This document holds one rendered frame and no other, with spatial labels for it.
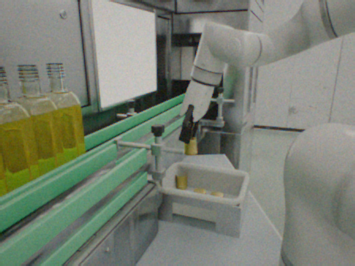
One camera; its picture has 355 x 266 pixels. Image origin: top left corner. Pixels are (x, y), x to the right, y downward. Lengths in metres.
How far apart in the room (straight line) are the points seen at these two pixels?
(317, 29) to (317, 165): 0.32
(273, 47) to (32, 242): 0.58
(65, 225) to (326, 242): 0.32
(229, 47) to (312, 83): 3.58
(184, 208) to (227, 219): 0.10
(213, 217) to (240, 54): 0.37
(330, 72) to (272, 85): 0.72
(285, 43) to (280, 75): 3.46
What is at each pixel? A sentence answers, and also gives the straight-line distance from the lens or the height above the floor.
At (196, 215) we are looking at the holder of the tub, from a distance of 0.69.
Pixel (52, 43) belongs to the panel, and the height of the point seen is 1.18.
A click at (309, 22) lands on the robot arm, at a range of 0.56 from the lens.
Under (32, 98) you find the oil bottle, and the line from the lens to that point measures 0.51.
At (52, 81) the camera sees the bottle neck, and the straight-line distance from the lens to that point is 0.55.
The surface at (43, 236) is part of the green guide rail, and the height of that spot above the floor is 0.95.
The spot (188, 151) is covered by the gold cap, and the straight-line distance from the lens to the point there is 0.75.
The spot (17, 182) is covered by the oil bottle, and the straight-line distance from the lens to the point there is 0.49.
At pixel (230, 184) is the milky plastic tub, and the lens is 0.80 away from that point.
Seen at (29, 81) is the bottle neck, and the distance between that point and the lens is 0.51.
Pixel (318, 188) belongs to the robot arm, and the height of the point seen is 1.05.
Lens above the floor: 1.17
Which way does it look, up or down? 17 degrees down
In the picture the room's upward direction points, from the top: straight up
